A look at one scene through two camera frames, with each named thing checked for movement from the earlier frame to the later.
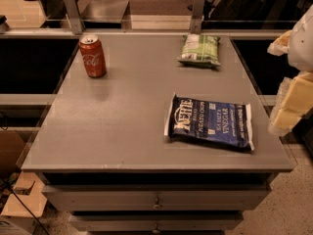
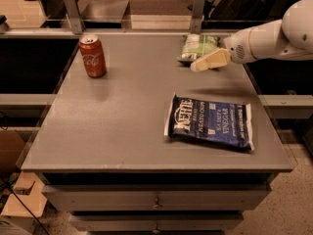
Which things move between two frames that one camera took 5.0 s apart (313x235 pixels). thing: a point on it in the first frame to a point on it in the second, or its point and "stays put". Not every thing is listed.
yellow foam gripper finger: [294, 97] to [239, 50]
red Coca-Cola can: [92, 51] stays put
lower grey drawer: [156, 221] stays put
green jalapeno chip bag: [200, 49] stays put
